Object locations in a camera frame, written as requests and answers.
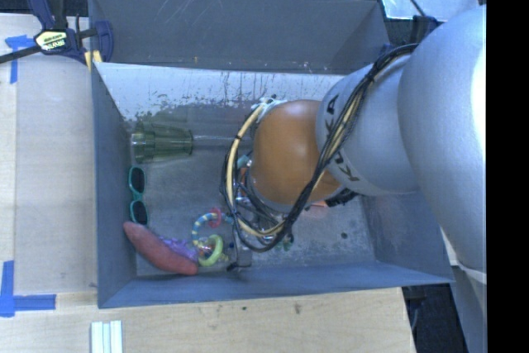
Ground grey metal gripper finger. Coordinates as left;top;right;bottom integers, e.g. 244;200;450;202
226;248;254;272

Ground purple spiky toy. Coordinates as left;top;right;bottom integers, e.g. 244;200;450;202
157;235;200;262

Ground red-brown toy sweet potato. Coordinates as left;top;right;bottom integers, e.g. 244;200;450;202
122;221;200;277

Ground dark green clear cup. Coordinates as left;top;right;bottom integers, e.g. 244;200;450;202
131;121;195;164

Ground green sunglasses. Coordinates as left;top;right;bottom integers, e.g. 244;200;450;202
126;165;150;227

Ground grey metal bin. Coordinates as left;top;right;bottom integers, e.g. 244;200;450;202
86;0;456;309

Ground pale wood board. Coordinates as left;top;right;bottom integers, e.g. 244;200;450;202
13;53;100;297

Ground multicolour ring rattle toy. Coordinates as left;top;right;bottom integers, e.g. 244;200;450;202
190;207;235;268

